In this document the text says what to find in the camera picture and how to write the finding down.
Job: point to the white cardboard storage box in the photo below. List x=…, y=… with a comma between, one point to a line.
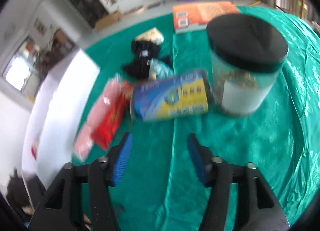
x=53, y=120

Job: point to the clear jar black lid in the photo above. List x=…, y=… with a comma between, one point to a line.
x=247, y=56

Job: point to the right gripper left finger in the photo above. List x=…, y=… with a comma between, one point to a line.
x=61, y=205

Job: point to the yellow tissue pack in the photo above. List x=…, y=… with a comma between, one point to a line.
x=152, y=35

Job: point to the brown cardboard box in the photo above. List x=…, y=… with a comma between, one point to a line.
x=108, y=20

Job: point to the pink face mask pack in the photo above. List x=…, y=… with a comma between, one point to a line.
x=84, y=143

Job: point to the red plastic packet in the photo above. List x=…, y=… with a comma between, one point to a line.
x=104, y=134

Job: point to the blue yellow trash bag roll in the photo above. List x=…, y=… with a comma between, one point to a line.
x=181, y=95

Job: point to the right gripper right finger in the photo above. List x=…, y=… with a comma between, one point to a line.
x=257, y=208

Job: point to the orange book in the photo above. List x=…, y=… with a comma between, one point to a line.
x=195, y=16

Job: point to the green satin tablecloth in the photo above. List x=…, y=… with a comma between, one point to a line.
x=160, y=189

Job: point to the teal patterned pouch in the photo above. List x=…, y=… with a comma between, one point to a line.
x=159, y=70

